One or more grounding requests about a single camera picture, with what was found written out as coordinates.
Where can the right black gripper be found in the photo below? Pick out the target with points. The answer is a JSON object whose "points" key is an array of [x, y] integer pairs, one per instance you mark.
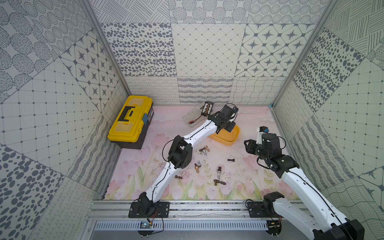
{"points": [[250, 147]]}

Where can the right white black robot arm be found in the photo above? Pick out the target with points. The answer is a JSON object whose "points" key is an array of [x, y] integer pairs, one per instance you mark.
{"points": [[324, 222]]}

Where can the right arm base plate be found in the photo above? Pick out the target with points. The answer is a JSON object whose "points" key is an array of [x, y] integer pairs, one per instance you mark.
{"points": [[260, 209]]}

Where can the clear plastic bag with cable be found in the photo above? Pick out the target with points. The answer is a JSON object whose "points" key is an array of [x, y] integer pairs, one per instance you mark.
{"points": [[194, 117]]}

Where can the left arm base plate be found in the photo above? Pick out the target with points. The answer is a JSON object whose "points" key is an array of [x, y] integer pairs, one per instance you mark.
{"points": [[157, 210]]}

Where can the brown lying chess piece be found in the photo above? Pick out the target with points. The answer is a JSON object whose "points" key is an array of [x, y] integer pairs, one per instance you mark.
{"points": [[221, 182]]}

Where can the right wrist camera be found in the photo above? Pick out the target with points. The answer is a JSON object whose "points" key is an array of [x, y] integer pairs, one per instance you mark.
{"points": [[262, 130]]}

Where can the aluminium front rail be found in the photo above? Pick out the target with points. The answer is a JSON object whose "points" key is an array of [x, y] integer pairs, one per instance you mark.
{"points": [[179, 210]]}

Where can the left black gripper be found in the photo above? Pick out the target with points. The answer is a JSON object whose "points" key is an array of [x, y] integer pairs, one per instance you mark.
{"points": [[226, 125]]}

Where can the yellow plastic storage tray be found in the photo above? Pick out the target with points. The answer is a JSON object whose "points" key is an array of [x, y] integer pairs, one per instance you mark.
{"points": [[226, 138]]}

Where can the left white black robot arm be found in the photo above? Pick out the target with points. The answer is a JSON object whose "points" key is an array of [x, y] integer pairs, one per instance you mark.
{"points": [[181, 151]]}

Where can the yellow plastic toolbox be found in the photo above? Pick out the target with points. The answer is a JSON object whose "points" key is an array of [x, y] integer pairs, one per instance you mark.
{"points": [[130, 127]]}

